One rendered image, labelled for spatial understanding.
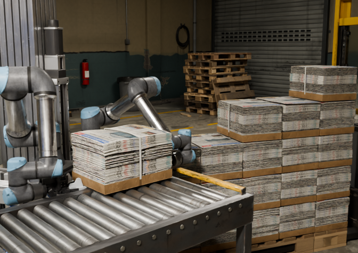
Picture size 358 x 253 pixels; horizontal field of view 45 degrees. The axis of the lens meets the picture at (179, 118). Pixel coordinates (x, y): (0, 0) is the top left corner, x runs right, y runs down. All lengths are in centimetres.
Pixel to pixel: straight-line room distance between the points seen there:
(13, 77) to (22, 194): 49
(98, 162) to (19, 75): 49
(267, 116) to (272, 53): 786
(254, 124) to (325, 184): 73
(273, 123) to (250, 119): 16
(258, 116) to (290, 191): 58
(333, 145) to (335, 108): 25
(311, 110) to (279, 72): 757
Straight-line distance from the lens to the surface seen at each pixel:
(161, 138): 200
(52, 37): 249
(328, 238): 336
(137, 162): 194
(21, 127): 220
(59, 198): 190
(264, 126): 279
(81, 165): 203
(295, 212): 310
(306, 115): 296
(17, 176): 190
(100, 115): 273
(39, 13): 251
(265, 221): 298
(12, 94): 197
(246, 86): 973
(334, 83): 308
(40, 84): 193
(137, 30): 1047
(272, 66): 1064
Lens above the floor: 142
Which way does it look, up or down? 9 degrees down
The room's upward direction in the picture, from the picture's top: straight up
